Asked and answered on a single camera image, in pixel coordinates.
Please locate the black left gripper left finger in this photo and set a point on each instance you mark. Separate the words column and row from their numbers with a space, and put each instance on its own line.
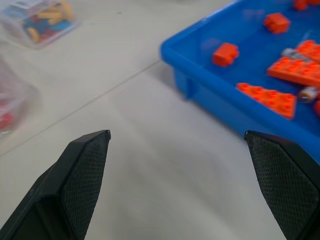
column 75, row 185

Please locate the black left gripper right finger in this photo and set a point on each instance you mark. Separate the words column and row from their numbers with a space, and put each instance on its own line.
column 285, row 180

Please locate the clear box with red pieces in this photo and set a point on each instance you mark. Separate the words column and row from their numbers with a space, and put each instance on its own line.
column 12, row 102

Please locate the clear box of coloured bricks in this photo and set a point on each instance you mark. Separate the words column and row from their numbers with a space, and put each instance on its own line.
column 40, row 21

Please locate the small orange building block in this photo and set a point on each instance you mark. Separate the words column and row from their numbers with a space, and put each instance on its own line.
column 276, row 23
column 317, row 107
column 300, row 4
column 225, row 54

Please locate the orange wedge building plate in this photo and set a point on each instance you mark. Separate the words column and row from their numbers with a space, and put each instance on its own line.
column 272, row 98

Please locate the orange rectangular building plate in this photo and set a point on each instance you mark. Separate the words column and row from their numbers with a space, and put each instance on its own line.
column 295, row 70

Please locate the blue plastic tray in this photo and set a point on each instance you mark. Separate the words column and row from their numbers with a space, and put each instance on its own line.
column 225, row 80

